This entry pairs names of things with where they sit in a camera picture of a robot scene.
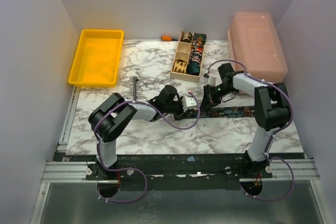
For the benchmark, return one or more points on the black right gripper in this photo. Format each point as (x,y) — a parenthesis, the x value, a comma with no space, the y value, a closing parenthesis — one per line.
(208,99)

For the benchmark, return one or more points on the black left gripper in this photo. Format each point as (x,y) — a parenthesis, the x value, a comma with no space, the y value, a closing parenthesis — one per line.
(184,115)

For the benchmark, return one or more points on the navy floral necktie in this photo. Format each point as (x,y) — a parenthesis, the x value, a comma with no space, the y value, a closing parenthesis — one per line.
(229,112)

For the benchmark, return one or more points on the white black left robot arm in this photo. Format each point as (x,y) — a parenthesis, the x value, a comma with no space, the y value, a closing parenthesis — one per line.
(111,118)

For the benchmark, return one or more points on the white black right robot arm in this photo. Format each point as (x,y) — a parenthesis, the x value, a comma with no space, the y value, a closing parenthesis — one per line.
(272,108)

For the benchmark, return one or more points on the dark green rolled tie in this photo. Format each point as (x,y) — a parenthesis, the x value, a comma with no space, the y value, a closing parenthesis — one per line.
(193,68)

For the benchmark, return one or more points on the yellow beetle print rolled tie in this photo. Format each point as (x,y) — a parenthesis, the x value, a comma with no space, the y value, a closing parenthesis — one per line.
(180,66)

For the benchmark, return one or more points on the dark rose print rolled tie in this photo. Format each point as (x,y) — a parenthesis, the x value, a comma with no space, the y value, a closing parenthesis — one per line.
(196,57)

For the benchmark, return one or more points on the wooden compartment organizer box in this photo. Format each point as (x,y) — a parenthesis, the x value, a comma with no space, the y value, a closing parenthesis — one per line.
(183,52)

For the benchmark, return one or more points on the red floral rolled tie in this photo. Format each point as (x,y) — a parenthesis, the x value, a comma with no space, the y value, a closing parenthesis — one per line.
(197,46)

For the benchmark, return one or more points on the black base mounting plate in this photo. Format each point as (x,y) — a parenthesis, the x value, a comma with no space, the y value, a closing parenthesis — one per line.
(178,172)

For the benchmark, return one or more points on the metal rod tool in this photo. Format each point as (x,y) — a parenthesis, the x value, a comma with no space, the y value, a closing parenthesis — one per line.
(135,80)

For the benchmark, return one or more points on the green yellow rolled tie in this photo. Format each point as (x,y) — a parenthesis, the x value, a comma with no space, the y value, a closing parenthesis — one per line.
(200,38)

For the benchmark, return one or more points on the cream brown rolled tie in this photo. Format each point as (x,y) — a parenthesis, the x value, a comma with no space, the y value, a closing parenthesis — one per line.
(186,37)

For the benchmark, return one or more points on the pink plastic storage box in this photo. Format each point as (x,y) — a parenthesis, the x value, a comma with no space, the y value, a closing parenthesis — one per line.
(254,42)

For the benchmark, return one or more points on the yellow plastic tray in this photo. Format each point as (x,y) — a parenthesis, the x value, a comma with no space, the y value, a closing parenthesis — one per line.
(97,57)

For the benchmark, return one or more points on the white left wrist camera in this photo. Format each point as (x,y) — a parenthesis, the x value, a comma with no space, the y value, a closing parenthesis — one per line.
(189,102)

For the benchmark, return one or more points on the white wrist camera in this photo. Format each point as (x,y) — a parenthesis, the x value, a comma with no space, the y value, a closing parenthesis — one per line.
(211,81)
(189,102)

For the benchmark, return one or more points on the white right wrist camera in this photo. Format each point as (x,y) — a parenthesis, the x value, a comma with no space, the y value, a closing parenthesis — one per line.
(211,81)

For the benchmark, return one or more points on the orange handled screwdriver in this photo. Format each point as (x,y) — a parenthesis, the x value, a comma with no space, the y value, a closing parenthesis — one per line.
(168,38)

